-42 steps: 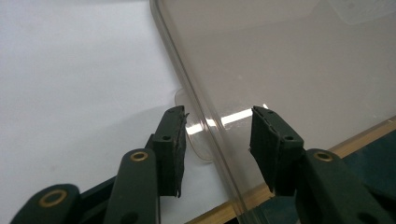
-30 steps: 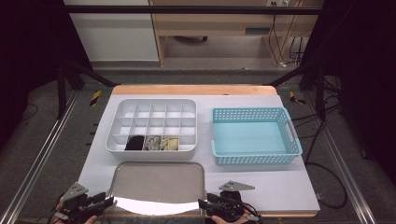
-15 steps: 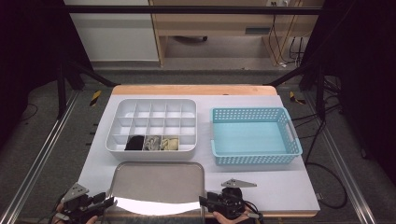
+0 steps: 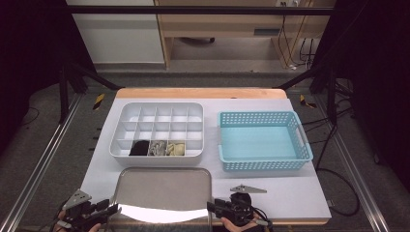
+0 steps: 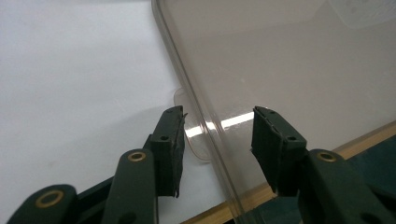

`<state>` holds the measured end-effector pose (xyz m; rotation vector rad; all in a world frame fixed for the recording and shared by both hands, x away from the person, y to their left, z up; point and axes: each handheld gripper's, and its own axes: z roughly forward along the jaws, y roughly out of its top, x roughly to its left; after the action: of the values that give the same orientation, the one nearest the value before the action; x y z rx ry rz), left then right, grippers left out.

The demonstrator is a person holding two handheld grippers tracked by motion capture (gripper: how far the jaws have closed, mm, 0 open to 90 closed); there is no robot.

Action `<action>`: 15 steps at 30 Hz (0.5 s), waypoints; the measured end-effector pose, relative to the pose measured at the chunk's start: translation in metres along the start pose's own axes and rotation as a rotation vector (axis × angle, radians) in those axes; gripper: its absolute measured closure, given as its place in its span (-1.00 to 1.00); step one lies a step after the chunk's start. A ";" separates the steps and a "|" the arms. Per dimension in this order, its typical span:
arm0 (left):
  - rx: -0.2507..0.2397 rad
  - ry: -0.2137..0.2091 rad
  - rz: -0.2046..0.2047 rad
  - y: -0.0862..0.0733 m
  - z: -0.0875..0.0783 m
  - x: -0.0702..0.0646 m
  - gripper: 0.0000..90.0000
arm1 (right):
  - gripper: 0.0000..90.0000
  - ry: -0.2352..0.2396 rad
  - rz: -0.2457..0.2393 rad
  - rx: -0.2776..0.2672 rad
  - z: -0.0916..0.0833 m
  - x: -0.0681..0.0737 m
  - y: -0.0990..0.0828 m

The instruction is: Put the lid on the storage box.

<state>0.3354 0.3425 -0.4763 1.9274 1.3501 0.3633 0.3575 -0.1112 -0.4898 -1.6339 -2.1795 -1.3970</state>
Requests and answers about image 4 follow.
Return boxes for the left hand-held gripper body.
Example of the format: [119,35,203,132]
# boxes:
[60,188,114,232]

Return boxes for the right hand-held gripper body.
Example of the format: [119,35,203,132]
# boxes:
[221,184,268,227]

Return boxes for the translucent grey box lid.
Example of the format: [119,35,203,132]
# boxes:
[107,166,215,232]

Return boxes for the blue plastic basket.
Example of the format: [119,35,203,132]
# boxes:
[218,110,314,172]

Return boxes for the black sock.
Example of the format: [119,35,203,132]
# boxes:
[129,138,151,157]

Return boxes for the grey sock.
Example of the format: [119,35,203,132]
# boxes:
[147,139,168,157]

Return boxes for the white compartment storage box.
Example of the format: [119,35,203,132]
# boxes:
[108,101,205,168]

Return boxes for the person's right hand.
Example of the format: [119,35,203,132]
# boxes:
[220,216,261,232]

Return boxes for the person's left hand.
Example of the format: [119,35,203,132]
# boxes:
[51,210,103,232]

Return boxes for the yellow black tape strip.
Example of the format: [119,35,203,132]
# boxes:
[92,93,106,111]
[299,93,318,110]

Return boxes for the black metal stand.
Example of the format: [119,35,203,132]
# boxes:
[57,60,123,126]
[274,61,340,127]

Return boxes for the black curtain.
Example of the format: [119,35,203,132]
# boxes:
[0,0,96,156]
[308,0,410,194]

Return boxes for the white cabinet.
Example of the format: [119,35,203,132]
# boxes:
[65,0,165,65]

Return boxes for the wooden desk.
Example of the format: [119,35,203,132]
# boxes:
[154,0,337,70]

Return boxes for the left hand-held gripper black cable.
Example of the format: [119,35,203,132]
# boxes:
[38,199,71,232]

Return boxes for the hand-held gripper black cable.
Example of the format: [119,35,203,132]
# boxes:
[38,199,71,232]
[252,167,361,232]

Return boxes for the aluminium floor rail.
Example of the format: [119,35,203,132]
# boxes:
[0,92,84,232]
[313,93,393,232]

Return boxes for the black floor cables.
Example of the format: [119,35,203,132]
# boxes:
[302,76,356,169]

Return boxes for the right hand-held gripper black cable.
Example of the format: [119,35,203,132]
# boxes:
[252,167,361,232]

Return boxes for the yellow cable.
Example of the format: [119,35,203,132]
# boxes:
[277,0,311,70]

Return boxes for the black hanging cables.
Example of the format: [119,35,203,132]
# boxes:
[299,37,316,66]

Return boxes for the black horizontal frame bar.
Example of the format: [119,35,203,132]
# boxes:
[66,5,335,16]

